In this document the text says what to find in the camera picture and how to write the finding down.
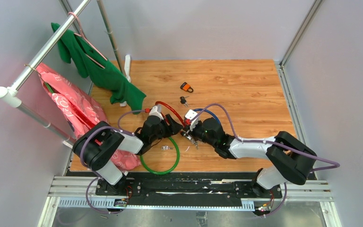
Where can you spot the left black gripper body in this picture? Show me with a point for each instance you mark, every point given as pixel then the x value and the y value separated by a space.
pixel 165 129

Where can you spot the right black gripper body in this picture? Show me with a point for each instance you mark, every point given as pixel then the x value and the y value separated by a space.
pixel 198 132

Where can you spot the red lock silver keys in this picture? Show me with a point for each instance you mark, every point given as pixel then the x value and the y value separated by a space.
pixel 194 142

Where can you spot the small silver cable keys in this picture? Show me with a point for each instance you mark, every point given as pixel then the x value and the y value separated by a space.
pixel 166 148

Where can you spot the blue cable lock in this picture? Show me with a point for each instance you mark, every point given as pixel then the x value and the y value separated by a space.
pixel 208 112

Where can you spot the green cable lock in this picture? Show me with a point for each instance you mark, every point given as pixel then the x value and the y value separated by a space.
pixel 162 162

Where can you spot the black padlock keys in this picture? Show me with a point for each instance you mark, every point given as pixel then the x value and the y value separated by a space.
pixel 184 101

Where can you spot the red cable lock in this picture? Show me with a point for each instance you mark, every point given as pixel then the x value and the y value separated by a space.
pixel 172 110

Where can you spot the orange black padlock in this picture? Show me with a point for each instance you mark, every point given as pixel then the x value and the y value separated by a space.
pixel 186 87

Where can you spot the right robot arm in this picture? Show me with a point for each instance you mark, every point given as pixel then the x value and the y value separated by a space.
pixel 292 161

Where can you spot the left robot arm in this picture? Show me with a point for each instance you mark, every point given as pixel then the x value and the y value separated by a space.
pixel 96 147

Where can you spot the green cloth garment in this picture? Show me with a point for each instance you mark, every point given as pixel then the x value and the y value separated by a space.
pixel 103 73

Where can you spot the white metal clothes rack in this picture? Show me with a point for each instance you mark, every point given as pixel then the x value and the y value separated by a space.
pixel 9 94

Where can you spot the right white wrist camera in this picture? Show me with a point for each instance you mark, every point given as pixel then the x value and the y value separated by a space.
pixel 191 119

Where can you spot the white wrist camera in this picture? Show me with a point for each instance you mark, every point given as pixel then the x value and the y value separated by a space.
pixel 191 119
pixel 156 111

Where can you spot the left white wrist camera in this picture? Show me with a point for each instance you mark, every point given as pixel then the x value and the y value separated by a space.
pixel 156 111

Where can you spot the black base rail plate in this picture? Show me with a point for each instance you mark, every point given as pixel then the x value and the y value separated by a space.
pixel 179 191

